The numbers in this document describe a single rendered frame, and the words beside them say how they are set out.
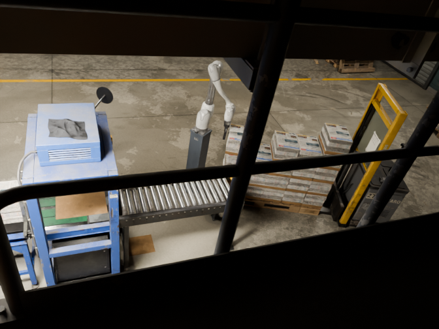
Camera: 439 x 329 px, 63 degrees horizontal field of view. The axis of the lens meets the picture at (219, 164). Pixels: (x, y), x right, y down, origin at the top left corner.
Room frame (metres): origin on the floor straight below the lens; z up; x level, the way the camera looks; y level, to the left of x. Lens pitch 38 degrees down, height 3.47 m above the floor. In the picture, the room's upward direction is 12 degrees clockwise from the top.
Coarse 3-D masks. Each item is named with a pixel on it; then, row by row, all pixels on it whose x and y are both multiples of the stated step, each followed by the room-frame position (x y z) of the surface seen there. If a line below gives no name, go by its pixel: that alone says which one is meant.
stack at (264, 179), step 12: (264, 144) 4.00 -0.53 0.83; (228, 156) 3.60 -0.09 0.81; (264, 156) 3.73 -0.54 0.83; (312, 168) 3.72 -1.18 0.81; (252, 180) 3.65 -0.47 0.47; (264, 180) 3.65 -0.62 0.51; (276, 180) 3.67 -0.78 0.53; (288, 180) 3.69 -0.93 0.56; (300, 180) 3.70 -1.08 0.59; (252, 192) 3.65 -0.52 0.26; (264, 192) 3.66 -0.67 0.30; (276, 192) 3.68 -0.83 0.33; (288, 192) 3.70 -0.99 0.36; (252, 204) 3.67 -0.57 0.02; (264, 204) 3.67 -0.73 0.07; (276, 204) 3.68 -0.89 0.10; (288, 204) 3.70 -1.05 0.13
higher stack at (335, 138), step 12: (324, 132) 3.98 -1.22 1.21; (336, 132) 3.91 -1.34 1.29; (348, 132) 3.97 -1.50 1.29; (324, 144) 3.84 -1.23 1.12; (336, 144) 3.74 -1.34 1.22; (348, 144) 3.75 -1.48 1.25; (324, 180) 3.73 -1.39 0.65; (312, 192) 3.73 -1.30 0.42; (324, 192) 3.74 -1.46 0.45; (312, 204) 3.73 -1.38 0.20
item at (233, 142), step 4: (228, 136) 3.74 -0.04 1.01; (232, 136) 3.67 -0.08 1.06; (236, 136) 3.69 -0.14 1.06; (240, 136) 3.71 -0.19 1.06; (228, 140) 3.61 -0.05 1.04; (232, 140) 3.61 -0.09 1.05; (236, 140) 3.61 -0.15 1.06; (240, 140) 3.63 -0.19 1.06; (228, 144) 3.61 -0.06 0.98; (232, 144) 3.62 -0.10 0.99; (236, 144) 3.62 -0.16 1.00; (228, 148) 3.61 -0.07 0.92; (232, 148) 3.62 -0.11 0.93; (236, 148) 3.62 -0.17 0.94; (236, 152) 3.62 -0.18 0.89
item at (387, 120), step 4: (376, 100) 4.27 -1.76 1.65; (376, 104) 4.15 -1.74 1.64; (380, 104) 4.16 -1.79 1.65; (376, 108) 4.11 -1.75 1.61; (380, 108) 4.05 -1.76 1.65; (380, 112) 3.99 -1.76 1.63; (384, 112) 3.96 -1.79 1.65; (380, 116) 3.95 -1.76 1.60; (384, 116) 3.87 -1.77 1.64; (388, 116) 3.88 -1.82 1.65; (384, 120) 3.83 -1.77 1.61; (388, 120) 3.78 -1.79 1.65; (388, 124) 3.72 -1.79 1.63; (388, 128) 3.68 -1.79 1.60
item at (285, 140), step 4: (276, 132) 3.98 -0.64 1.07; (280, 132) 4.01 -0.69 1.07; (284, 132) 4.03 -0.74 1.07; (276, 136) 3.88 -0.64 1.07; (280, 136) 3.90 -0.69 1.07; (284, 136) 3.92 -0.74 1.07; (288, 136) 3.94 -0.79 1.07; (292, 136) 3.96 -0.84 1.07; (296, 136) 3.98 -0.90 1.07; (280, 140) 3.80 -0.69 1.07; (284, 140) 3.83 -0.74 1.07; (288, 140) 3.84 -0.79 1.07; (292, 140) 3.86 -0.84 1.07; (296, 140) 3.88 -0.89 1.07; (280, 144) 3.71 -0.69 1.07; (284, 144) 3.73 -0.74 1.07; (288, 144) 3.75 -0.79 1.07; (292, 144) 3.77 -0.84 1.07; (296, 144) 3.79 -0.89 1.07; (292, 148) 3.69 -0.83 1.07; (296, 148) 3.70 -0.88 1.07
